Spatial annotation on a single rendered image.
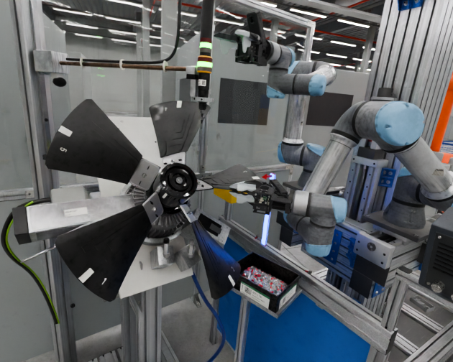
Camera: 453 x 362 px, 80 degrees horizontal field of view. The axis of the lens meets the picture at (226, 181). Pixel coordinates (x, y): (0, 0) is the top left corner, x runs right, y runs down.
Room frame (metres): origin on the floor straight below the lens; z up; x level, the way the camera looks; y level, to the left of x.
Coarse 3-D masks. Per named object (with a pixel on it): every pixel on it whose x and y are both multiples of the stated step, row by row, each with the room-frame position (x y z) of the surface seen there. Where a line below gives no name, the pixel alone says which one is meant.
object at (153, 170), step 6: (144, 162) 0.79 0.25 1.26; (150, 162) 0.80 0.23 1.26; (138, 168) 0.79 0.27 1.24; (144, 168) 0.80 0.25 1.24; (150, 168) 0.80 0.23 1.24; (156, 168) 0.80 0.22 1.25; (138, 174) 0.79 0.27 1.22; (150, 174) 0.80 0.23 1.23; (156, 174) 0.80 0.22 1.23; (132, 180) 0.79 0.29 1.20; (138, 180) 0.79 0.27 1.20; (144, 180) 0.80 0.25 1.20; (150, 180) 0.80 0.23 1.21; (138, 186) 0.79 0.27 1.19; (144, 186) 0.80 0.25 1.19
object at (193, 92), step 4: (188, 68) 0.87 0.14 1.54; (192, 68) 0.87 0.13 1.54; (188, 72) 0.87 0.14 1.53; (192, 72) 0.87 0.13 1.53; (196, 72) 0.88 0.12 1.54; (188, 76) 0.87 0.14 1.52; (192, 76) 0.86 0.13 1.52; (196, 76) 0.87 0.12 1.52; (192, 80) 0.87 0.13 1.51; (196, 80) 0.87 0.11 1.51; (192, 84) 0.87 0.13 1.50; (196, 84) 0.87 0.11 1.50; (192, 88) 0.87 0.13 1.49; (196, 88) 0.87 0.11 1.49; (192, 92) 0.87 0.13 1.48; (196, 92) 0.87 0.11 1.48; (192, 96) 0.86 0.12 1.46; (196, 96) 0.88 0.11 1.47; (192, 100) 0.85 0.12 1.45; (196, 100) 0.84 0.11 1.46; (200, 100) 0.84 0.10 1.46; (204, 100) 0.84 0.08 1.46; (208, 100) 0.84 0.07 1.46; (212, 100) 0.86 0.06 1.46
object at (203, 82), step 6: (198, 78) 0.86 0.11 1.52; (204, 78) 0.86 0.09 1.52; (198, 84) 0.86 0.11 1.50; (204, 84) 0.85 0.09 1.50; (198, 90) 0.86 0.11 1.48; (204, 90) 0.86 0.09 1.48; (198, 96) 0.86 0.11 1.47; (204, 96) 0.86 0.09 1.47; (204, 102) 0.86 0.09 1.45; (204, 108) 0.86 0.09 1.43
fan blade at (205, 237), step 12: (204, 228) 0.80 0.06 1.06; (204, 240) 0.72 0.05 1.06; (204, 252) 0.68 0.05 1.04; (216, 252) 0.74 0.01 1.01; (204, 264) 0.65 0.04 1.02; (216, 264) 0.69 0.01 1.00; (228, 264) 0.75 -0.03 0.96; (216, 276) 0.66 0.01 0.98; (228, 276) 0.70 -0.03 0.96; (216, 288) 0.63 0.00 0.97; (228, 288) 0.66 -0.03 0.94
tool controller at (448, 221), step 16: (448, 208) 0.63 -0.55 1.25; (432, 224) 0.58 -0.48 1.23; (448, 224) 0.57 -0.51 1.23; (432, 240) 0.58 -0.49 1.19; (448, 240) 0.55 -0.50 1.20; (432, 256) 0.58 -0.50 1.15; (448, 256) 0.55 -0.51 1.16; (432, 272) 0.58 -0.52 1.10; (448, 272) 0.55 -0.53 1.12; (432, 288) 0.56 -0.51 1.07; (448, 288) 0.55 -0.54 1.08
